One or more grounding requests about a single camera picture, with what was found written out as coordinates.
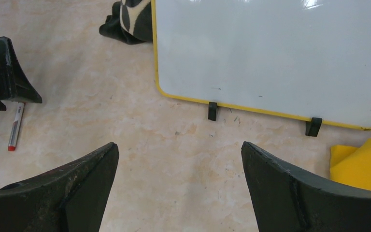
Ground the black whiteboard foot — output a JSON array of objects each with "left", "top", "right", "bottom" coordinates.
[
  {"left": 208, "top": 102, "right": 218, "bottom": 121},
  {"left": 305, "top": 117, "right": 323, "bottom": 137}
]

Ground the yellow cloth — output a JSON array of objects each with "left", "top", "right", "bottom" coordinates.
[{"left": 329, "top": 139, "right": 371, "bottom": 190}]

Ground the black left whiteboard foot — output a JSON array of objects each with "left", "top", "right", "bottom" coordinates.
[{"left": 208, "top": 102, "right": 218, "bottom": 121}]

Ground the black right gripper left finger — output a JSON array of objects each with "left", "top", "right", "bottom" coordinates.
[{"left": 0, "top": 143, "right": 119, "bottom": 232}]

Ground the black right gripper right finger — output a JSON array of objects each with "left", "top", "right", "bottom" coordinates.
[{"left": 241, "top": 142, "right": 371, "bottom": 232}]

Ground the yellow framed whiteboard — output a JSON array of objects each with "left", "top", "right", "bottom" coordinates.
[{"left": 152, "top": 0, "right": 371, "bottom": 131}]

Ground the black floral pillow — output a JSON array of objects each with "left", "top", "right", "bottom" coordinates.
[{"left": 99, "top": 0, "right": 153, "bottom": 45}]

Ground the white red capped marker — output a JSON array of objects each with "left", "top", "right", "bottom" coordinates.
[{"left": 8, "top": 102, "right": 25, "bottom": 151}]

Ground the black right whiteboard foot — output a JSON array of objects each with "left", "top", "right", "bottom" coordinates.
[{"left": 305, "top": 117, "right": 323, "bottom": 137}]

